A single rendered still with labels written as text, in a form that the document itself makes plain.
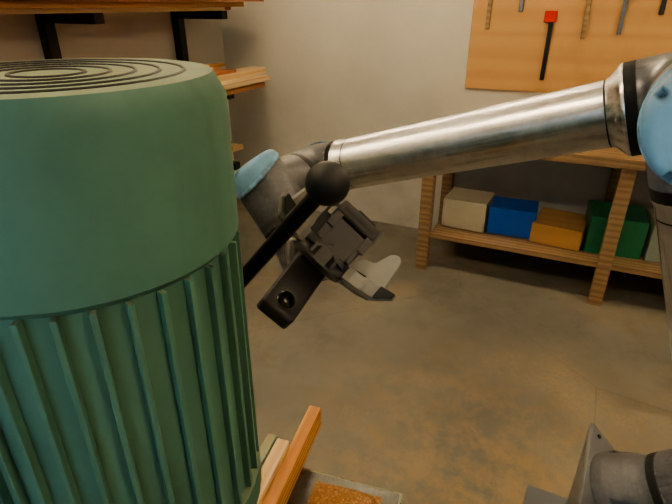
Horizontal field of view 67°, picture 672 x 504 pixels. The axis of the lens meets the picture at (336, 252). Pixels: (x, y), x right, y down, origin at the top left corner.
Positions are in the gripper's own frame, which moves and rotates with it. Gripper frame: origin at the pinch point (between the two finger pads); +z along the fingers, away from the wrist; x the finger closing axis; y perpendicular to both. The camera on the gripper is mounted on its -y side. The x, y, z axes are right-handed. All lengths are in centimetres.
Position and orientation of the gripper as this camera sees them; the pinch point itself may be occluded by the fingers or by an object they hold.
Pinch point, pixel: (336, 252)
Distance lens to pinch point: 50.4
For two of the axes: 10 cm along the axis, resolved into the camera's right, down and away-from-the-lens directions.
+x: 7.2, 6.9, 0.9
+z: 1.8, -0.6, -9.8
